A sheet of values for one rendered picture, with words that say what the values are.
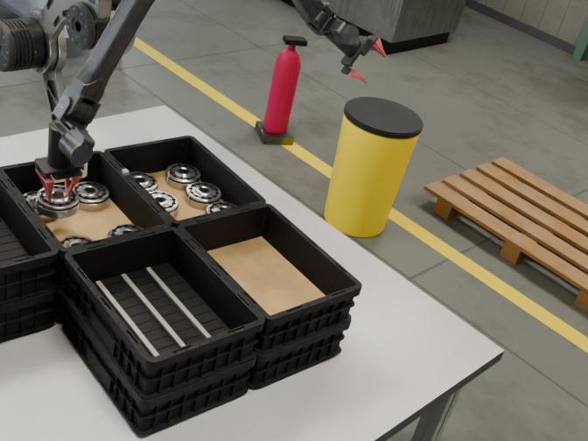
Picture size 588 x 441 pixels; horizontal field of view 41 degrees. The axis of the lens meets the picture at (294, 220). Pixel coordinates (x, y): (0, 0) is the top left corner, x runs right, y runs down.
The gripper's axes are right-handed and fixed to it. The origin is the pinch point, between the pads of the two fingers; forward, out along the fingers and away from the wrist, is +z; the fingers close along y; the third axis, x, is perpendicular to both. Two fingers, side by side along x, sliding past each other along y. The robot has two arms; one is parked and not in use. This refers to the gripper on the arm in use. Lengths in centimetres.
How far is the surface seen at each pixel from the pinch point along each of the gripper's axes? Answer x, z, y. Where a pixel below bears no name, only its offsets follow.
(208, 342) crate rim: -60, -1, 7
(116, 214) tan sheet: 1.4, 12.6, 17.9
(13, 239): 0.8, 12.3, -10.7
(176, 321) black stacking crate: -42.8, 10.0, 10.6
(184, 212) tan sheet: -3.9, 12.6, 36.0
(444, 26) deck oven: 236, 98, 437
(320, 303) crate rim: -60, 0, 38
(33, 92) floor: 230, 109, 90
